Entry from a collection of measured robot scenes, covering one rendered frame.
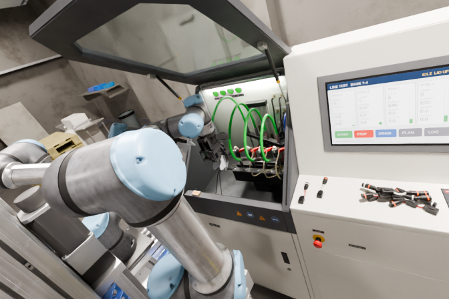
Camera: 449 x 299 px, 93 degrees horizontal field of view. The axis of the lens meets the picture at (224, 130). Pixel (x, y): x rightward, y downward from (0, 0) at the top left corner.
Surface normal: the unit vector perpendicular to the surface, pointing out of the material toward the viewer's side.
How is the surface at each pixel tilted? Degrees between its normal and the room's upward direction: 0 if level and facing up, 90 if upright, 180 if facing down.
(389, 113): 76
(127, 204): 98
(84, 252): 90
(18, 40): 90
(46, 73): 90
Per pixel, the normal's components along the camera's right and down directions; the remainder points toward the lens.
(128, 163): -0.19, -0.14
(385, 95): -0.51, 0.32
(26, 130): 0.66, -0.20
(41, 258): 0.77, 0.02
